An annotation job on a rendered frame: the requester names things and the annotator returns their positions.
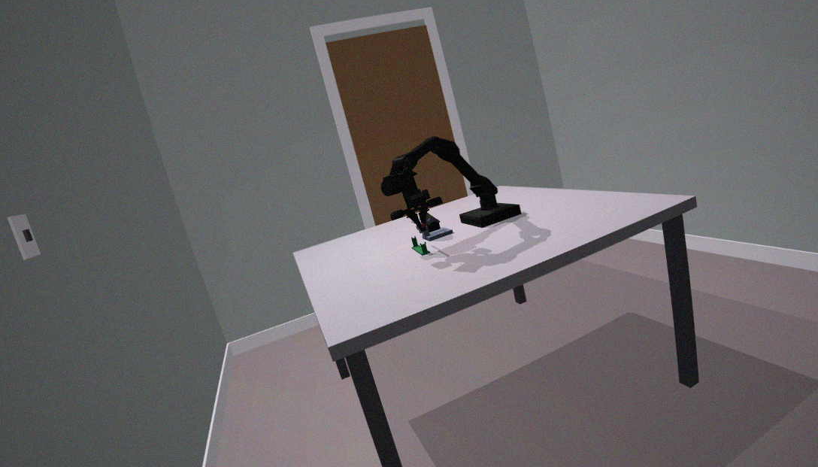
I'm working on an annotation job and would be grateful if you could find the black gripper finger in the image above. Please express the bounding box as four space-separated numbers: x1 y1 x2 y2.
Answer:
407 214 424 232
418 209 429 231

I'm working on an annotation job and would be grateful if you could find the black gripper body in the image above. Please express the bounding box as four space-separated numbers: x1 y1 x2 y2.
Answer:
390 188 443 221

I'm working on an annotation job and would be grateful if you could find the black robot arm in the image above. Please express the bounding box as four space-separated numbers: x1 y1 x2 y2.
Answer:
381 136 499 211

